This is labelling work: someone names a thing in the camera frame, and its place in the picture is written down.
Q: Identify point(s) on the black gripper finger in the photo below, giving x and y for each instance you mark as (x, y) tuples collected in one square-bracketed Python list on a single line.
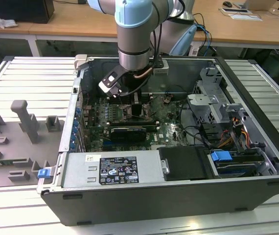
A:
[(136, 109)]

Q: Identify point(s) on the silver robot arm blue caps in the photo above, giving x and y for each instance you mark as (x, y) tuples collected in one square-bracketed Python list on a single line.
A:
[(133, 36)]

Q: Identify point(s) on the CPU socket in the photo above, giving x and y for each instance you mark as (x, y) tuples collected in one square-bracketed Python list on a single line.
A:
[(125, 117)]

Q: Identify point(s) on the black RAM slot bank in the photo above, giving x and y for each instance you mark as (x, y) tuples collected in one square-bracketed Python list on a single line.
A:
[(129, 123), (146, 99)]

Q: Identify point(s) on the black graphics card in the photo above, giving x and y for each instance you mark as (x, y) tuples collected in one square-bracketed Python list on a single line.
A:
[(128, 134)]

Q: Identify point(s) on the green motherboard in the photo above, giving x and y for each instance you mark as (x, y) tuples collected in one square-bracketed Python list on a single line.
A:
[(171, 132)]

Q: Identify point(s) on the grey case latch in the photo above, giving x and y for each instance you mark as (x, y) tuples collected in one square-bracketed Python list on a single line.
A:
[(80, 61)]

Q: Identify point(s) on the blue expansion card clips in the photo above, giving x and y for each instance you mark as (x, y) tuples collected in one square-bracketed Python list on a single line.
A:
[(74, 129)]

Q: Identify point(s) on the small white box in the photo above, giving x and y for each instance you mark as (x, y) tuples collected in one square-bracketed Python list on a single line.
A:
[(193, 52)]

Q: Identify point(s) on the black plastic air shroud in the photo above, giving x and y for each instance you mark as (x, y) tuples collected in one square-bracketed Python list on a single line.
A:
[(183, 162)]

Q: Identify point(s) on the metal drive cage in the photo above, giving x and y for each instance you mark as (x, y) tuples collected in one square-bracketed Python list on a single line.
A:
[(208, 105)]

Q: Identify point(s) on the silver power supply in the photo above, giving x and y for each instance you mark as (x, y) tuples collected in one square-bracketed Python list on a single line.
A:
[(80, 171)]

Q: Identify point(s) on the long wooden desk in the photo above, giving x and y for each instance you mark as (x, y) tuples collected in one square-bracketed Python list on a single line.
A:
[(68, 24)]

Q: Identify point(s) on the blue disk carrier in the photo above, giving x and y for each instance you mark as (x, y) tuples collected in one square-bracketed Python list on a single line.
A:
[(220, 156)]

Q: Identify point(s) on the black open PC case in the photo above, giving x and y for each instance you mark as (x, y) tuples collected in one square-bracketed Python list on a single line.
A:
[(154, 208)]

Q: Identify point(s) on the blue case latch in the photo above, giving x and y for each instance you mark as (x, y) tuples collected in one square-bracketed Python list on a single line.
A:
[(43, 173)]

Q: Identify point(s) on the black computer mouse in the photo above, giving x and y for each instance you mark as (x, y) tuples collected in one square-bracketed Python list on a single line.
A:
[(227, 4)]

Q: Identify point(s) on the black white flat device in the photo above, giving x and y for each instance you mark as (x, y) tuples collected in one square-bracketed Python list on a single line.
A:
[(235, 10)]

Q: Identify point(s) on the grey parts rack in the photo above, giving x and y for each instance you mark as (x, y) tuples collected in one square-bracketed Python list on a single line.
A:
[(12, 147)]

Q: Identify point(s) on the white paper sheet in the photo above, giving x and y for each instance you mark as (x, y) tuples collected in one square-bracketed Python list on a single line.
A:
[(246, 17)]

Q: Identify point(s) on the black box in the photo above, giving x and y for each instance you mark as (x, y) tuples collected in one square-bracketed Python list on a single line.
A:
[(14, 9)]

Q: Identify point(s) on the wooden desk with papers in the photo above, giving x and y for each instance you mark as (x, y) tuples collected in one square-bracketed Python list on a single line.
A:
[(264, 31)]

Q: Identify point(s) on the crumpled white paper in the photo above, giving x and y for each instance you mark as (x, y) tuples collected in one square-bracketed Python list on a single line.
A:
[(3, 22)]

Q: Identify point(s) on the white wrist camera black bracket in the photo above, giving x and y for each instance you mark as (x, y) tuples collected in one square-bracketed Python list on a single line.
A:
[(107, 84)]

